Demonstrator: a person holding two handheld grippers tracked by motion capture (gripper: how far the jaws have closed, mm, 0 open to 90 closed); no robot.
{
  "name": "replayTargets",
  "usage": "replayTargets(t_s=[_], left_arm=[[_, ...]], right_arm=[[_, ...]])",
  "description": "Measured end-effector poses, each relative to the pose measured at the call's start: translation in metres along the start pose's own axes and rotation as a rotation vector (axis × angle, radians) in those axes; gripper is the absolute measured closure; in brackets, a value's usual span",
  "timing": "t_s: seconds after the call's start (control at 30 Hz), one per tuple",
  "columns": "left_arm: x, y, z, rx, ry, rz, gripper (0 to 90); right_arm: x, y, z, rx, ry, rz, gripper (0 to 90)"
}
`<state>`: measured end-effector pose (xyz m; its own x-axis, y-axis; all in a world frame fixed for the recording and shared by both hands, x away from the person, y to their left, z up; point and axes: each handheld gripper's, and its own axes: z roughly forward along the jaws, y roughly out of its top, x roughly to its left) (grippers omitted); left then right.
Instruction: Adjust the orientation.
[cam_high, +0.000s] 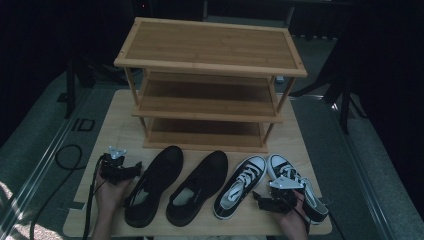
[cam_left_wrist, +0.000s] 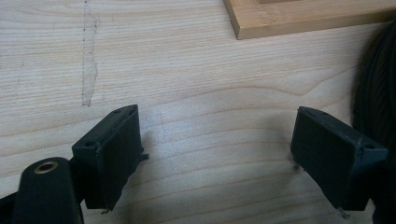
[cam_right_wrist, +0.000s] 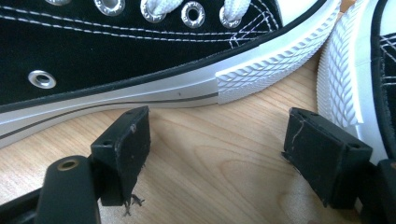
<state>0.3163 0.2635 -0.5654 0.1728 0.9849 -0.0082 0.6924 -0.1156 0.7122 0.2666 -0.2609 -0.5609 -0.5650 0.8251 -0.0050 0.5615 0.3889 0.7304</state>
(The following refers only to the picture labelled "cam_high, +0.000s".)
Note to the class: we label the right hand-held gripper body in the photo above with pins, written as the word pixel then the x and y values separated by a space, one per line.
pixel 281 200

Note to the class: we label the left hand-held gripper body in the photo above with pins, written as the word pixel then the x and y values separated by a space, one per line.
pixel 115 168

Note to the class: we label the black white canvas sneaker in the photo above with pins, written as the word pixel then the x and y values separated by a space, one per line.
pixel 313 203
pixel 241 186

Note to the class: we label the black shoe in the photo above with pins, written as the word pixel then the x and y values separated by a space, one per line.
pixel 203 180
pixel 160 180

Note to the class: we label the wooden shoe rack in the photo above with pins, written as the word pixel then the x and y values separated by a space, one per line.
pixel 208 45

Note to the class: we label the person's right hand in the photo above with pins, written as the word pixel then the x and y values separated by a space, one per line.
pixel 295 221

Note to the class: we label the black tape piece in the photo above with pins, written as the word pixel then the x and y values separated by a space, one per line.
pixel 75 205

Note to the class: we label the black metal stand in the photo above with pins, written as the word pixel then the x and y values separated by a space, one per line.
pixel 345 110
pixel 70 100

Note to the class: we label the small white object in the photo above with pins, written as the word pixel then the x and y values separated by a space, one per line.
pixel 280 79

